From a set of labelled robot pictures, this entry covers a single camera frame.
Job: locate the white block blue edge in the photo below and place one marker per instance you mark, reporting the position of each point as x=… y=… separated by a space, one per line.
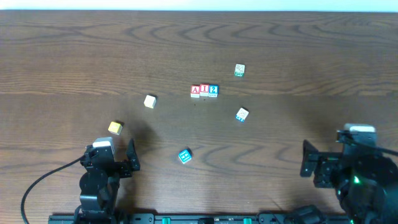
x=242 y=114

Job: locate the red letter A block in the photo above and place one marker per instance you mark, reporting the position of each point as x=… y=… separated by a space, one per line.
x=195 y=91

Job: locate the red letter I block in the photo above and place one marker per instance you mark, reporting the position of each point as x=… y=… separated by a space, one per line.
x=204 y=89

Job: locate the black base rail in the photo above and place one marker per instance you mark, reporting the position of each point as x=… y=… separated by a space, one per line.
x=307 y=214

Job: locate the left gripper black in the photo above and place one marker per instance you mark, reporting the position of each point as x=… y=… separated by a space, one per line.
x=117 y=167

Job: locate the cream plain block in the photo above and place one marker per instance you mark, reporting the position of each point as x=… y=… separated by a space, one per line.
x=150 y=101

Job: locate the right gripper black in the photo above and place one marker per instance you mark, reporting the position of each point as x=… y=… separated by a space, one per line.
x=321 y=165

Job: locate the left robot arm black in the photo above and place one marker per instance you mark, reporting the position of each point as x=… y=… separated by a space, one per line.
x=104 y=207

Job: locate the blue letter H block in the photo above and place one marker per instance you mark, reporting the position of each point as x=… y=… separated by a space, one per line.
x=185 y=156

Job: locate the blue number 2 block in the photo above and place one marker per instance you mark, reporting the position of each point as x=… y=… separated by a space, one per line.
x=213 y=91

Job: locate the yellow block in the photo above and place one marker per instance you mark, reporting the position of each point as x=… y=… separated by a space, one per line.
x=115 y=128

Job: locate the white picture block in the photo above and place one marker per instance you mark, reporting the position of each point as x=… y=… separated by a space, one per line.
x=239 y=70

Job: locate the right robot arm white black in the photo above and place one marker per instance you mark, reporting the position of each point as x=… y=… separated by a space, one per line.
x=363 y=176

